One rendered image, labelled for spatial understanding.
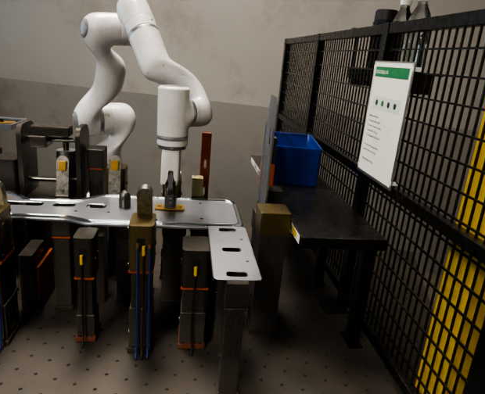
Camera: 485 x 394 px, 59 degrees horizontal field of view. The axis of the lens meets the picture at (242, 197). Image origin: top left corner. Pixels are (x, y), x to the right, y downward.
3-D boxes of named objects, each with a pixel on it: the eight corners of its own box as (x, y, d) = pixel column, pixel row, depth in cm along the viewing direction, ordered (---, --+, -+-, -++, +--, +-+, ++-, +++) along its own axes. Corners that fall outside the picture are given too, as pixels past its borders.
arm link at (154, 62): (173, 48, 134) (206, 132, 125) (123, 44, 124) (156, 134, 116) (185, 27, 127) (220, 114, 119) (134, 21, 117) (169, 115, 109)
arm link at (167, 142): (158, 131, 122) (157, 141, 123) (156, 137, 113) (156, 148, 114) (188, 133, 123) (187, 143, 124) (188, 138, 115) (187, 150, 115)
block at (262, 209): (248, 333, 121) (261, 212, 110) (245, 316, 128) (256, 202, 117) (276, 334, 122) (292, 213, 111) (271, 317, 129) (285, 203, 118)
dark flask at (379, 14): (371, 69, 137) (381, 8, 132) (361, 68, 144) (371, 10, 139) (393, 71, 138) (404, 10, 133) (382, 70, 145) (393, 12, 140)
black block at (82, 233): (72, 350, 109) (67, 243, 100) (80, 327, 118) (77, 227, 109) (94, 350, 109) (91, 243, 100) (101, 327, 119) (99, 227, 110)
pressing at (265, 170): (263, 220, 121) (275, 97, 111) (256, 207, 132) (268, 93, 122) (264, 220, 122) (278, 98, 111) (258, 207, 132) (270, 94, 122)
